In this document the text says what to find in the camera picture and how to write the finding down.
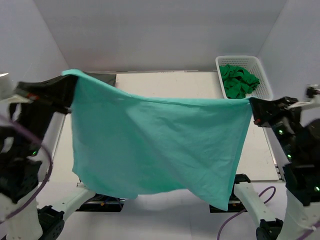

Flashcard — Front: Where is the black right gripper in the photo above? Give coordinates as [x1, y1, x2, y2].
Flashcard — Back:
[248, 94, 303, 159]

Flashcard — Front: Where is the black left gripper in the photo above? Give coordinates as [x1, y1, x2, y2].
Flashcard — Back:
[15, 68, 81, 154]

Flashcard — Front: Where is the teal t shirt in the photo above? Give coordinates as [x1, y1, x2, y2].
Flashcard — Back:
[62, 69, 252, 211]

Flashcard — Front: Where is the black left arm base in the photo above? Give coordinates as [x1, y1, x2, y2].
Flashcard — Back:
[76, 194, 125, 213]

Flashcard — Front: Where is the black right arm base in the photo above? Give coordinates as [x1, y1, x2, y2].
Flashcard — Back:
[209, 173, 251, 214]

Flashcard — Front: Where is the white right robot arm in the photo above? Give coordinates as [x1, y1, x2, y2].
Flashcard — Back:
[225, 97, 320, 240]

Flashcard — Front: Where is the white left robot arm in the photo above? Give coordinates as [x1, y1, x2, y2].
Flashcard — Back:
[0, 73, 106, 240]

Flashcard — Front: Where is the crumpled green t shirt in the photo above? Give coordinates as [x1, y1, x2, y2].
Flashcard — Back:
[219, 64, 260, 99]

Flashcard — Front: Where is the white plastic basket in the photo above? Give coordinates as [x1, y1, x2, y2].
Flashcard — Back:
[215, 55, 274, 101]

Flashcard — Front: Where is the folded grey t shirt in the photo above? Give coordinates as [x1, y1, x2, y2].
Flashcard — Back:
[84, 71, 117, 87]

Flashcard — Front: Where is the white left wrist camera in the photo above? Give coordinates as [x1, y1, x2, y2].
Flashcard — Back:
[0, 72, 33, 104]

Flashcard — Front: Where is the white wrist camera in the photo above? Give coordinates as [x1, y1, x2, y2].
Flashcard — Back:
[0, 72, 33, 104]
[287, 84, 320, 110]

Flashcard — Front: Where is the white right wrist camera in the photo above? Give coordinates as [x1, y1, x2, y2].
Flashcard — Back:
[287, 84, 320, 110]

